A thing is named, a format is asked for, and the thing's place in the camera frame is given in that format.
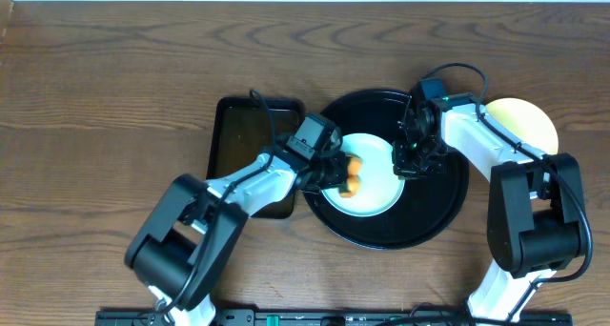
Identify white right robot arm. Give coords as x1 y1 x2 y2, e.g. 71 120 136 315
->
393 93 593 325

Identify light green plate ketchup streaks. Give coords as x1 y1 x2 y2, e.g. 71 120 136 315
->
322 133 405 217

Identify yellow plate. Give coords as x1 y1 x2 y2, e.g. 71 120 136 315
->
486 97 559 154

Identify round black tray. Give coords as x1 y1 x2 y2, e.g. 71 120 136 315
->
304 89 469 250

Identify orange green scrub sponge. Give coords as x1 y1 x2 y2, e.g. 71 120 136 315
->
338 156 362 198

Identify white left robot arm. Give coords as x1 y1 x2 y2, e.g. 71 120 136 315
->
124 135 350 325

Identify black rectangular water tray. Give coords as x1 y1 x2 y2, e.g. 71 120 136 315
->
205 95 306 220

